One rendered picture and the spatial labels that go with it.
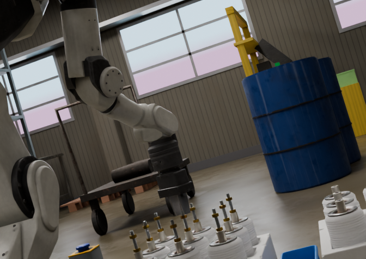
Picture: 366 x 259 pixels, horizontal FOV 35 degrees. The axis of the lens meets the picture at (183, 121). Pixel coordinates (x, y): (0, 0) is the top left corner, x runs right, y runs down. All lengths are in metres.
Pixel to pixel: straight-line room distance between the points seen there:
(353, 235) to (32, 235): 0.74
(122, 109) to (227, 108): 6.61
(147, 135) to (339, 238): 0.59
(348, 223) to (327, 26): 6.61
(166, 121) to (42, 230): 0.53
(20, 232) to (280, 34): 6.97
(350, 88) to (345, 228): 4.93
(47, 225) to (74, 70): 0.40
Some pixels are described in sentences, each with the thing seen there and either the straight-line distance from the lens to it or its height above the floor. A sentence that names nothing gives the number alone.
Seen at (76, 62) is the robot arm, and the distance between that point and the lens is 1.42.
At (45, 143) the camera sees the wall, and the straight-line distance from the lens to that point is 9.12.
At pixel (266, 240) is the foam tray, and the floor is 0.18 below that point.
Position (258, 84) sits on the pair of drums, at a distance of 3.69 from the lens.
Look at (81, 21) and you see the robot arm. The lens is 1.42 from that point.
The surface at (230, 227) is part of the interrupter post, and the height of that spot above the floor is 0.26.
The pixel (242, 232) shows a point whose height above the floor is 0.24.
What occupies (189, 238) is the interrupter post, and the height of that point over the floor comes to 0.26.
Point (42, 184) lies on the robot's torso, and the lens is 1.26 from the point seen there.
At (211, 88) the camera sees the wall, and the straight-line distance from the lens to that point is 8.12.
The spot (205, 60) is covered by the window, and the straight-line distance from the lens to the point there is 8.13.
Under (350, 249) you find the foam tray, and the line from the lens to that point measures 1.43.
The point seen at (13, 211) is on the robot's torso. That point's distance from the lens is 1.26.
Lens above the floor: 0.55
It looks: 1 degrees up
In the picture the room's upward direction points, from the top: 17 degrees counter-clockwise
